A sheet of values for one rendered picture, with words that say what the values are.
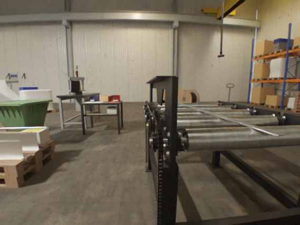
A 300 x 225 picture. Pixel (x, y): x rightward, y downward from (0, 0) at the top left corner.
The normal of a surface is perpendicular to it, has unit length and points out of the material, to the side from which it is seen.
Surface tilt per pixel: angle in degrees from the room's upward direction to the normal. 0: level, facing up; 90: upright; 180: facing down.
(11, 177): 90
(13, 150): 90
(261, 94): 90
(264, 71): 90
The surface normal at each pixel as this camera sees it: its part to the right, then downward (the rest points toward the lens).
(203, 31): 0.07, 0.17
